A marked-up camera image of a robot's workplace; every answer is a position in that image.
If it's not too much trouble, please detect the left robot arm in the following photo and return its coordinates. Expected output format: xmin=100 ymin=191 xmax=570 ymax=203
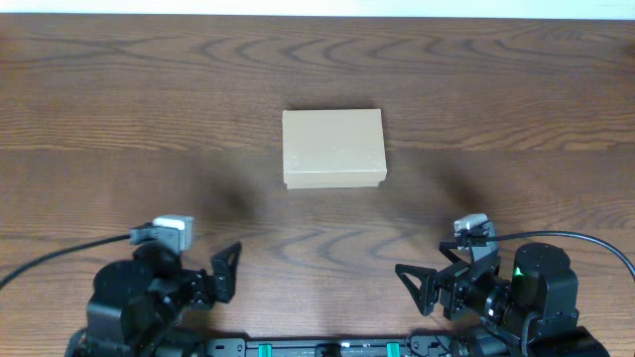
xmin=64 ymin=242 xmax=242 ymax=357

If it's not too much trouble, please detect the black mounting rail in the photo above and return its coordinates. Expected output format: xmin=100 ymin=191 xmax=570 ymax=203
xmin=204 ymin=334 xmax=469 ymax=357

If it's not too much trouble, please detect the cardboard box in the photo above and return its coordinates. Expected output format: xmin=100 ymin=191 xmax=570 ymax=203
xmin=282 ymin=109 xmax=388 ymax=189

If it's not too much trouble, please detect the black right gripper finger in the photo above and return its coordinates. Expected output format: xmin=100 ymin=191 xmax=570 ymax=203
xmin=439 ymin=241 xmax=471 ymax=264
xmin=395 ymin=264 xmax=439 ymax=316

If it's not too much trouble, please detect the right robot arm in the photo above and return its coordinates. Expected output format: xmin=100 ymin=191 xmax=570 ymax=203
xmin=395 ymin=213 xmax=608 ymax=357

